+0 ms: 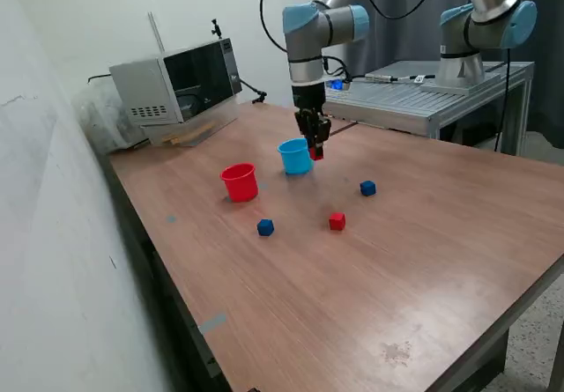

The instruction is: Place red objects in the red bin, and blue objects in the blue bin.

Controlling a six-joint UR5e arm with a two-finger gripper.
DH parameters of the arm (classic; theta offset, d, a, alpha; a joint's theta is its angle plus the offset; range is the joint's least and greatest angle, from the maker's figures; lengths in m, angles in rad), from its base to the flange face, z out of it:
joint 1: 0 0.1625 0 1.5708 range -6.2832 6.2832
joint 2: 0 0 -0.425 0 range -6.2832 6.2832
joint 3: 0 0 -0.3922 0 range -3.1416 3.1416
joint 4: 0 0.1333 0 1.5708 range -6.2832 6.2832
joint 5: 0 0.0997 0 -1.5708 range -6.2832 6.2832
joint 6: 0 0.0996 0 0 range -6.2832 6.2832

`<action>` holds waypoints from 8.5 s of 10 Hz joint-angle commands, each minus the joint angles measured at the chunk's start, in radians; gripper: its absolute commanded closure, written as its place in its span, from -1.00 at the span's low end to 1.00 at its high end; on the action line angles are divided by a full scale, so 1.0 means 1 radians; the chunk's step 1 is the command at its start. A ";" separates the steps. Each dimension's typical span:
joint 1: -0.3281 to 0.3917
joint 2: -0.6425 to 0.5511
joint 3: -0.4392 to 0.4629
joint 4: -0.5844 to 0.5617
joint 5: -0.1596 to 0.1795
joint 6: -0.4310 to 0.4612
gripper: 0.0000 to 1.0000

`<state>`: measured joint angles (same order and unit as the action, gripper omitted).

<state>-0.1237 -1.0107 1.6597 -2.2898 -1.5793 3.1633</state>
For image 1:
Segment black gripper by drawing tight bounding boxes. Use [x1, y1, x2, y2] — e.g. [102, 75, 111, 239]
[291, 81, 332, 159]

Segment thin dark flat strip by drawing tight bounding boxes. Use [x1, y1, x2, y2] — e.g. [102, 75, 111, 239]
[330, 121, 359, 137]

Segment blue plastic cup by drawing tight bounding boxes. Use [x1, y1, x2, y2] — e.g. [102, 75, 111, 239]
[277, 138, 315, 176]

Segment aluminium slotted robot stand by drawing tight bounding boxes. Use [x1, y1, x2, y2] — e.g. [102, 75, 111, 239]
[324, 60, 536, 155]

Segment small silver metal box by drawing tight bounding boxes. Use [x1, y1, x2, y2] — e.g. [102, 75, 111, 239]
[364, 66, 400, 84]

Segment red plastic cup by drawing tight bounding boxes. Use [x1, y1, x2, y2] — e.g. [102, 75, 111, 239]
[219, 162, 260, 203]

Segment light wooden stick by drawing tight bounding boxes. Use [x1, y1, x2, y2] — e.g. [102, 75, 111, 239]
[174, 121, 217, 145]

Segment aluminium robot mounting plate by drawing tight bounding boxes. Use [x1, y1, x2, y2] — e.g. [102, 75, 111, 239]
[420, 72, 502, 97]

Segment silver microwave oven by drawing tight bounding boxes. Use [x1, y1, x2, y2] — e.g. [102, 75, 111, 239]
[108, 37, 243, 125]

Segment thin metal rod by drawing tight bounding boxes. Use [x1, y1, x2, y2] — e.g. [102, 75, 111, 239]
[147, 11, 166, 54]

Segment large grey tape strip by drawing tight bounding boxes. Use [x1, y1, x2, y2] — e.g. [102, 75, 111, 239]
[197, 313, 228, 336]

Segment clear plastic bag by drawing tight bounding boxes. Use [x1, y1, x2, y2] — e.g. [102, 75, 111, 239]
[72, 77, 151, 155]

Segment dark grey curtain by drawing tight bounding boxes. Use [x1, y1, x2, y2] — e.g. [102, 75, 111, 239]
[342, 0, 564, 151]

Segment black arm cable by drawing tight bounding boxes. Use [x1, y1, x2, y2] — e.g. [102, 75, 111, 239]
[258, 0, 455, 83]

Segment black hanging cable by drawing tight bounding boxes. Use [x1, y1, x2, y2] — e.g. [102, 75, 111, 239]
[493, 48, 512, 153]

